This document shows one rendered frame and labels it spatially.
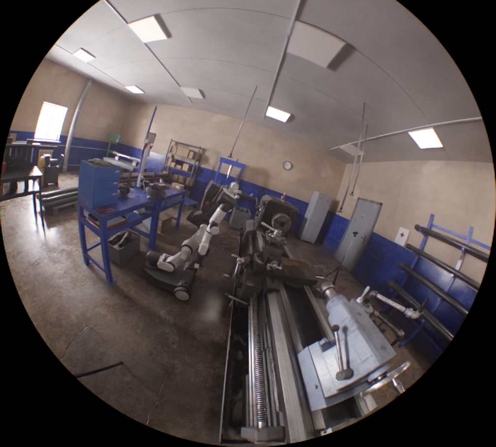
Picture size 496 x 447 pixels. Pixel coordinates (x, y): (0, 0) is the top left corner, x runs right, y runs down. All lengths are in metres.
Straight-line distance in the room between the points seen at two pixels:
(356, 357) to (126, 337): 1.61
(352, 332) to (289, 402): 0.39
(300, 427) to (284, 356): 0.39
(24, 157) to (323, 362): 3.98
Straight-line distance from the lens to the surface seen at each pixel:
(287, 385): 0.82
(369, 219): 4.81
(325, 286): 0.94
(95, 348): 1.71
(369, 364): 0.69
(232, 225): 4.25
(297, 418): 0.80
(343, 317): 0.76
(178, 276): 2.00
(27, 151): 3.52
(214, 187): 1.40
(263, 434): 0.84
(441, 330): 3.28
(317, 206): 5.53
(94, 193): 1.65
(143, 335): 1.69
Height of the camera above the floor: 1.53
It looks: 8 degrees down
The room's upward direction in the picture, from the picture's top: 19 degrees clockwise
